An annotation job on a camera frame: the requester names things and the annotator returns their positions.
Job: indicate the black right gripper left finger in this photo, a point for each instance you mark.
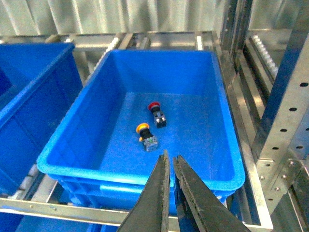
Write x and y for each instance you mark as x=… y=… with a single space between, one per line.
x=151 y=211

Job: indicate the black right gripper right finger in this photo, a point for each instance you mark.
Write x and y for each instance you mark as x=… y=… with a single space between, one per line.
x=198 y=209

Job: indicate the yellow mushroom push button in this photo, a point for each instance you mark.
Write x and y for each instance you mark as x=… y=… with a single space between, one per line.
x=149 y=141

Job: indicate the red mushroom push button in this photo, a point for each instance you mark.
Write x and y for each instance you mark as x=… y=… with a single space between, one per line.
x=159 y=116

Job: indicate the blue target box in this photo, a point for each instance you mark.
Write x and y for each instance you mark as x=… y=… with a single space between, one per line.
x=136 y=105

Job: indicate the blue middle storage bin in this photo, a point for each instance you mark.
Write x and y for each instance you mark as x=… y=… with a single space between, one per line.
x=38 y=84

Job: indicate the steel shelf front rail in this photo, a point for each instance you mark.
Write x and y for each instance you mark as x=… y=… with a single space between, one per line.
x=107 y=217

